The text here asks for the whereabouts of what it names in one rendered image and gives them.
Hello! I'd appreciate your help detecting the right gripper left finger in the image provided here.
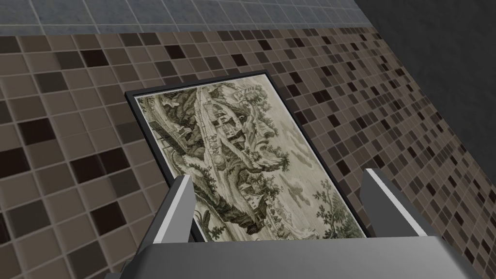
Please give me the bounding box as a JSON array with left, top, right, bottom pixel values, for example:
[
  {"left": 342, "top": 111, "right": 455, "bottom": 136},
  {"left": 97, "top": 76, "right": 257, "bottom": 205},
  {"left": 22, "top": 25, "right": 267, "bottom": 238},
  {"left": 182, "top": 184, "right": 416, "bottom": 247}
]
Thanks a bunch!
[{"left": 136, "top": 174, "right": 197, "bottom": 256}]

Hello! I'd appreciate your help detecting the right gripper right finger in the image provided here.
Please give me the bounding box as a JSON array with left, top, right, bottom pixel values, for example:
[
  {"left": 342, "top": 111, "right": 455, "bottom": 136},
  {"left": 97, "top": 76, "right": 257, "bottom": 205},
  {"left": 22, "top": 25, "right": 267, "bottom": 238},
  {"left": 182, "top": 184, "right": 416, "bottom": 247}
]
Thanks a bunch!
[{"left": 360, "top": 168, "right": 438, "bottom": 238}]

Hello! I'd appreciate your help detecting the black framed landscape picture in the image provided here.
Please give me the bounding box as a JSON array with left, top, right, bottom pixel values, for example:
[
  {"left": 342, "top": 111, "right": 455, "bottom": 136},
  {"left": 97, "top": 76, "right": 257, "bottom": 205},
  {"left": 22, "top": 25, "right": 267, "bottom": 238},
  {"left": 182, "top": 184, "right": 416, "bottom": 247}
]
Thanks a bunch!
[{"left": 124, "top": 69, "right": 376, "bottom": 243}]

